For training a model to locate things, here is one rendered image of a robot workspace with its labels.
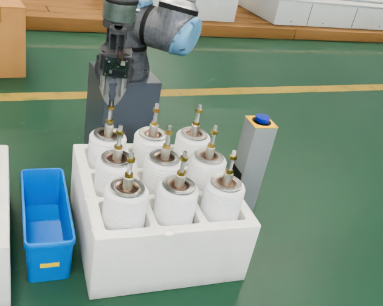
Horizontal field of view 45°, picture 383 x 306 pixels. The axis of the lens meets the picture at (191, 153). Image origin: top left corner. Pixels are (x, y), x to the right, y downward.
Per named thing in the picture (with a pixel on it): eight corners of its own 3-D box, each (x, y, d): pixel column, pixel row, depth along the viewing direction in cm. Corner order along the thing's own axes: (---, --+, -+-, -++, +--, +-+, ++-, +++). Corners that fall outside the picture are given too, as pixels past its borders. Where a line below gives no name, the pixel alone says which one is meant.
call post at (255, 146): (221, 205, 145) (244, 116, 130) (242, 204, 147) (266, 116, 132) (230, 220, 139) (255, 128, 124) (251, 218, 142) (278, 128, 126)
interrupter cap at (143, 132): (166, 144, 121) (166, 141, 121) (137, 139, 120) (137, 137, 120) (166, 130, 128) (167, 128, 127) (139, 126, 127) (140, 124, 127)
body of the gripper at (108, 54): (96, 78, 105) (100, 24, 99) (98, 64, 112) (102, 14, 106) (130, 82, 106) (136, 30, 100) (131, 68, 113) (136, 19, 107)
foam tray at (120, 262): (70, 197, 135) (72, 143, 126) (195, 190, 149) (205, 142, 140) (89, 300, 104) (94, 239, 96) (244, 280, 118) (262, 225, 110)
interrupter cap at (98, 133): (92, 127, 122) (92, 125, 122) (121, 129, 124) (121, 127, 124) (93, 142, 116) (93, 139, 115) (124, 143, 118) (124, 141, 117)
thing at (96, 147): (84, 181, 131) (89, 124, 122) (118, 182, 134) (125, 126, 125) (85, 202, 123) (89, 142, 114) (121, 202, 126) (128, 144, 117)
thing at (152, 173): (168, 231, 119) (180, 172, 110) (132, 222, 120) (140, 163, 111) (175, 209, 127) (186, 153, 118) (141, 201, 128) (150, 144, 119)
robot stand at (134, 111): (83, 142, 163) (89, 61, 148) (132, 138, 171) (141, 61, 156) (97, 170, 150) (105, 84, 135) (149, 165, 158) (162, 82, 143)
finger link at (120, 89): (112, 113, 111) (113, 77, 107) (113, 102, 117) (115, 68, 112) (125, 114, 112) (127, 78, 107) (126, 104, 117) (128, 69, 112)
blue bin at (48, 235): (20, 204, 129) (20, 168, 123) (61, 202, 132) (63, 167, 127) (24, 286, 105) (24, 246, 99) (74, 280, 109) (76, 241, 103)
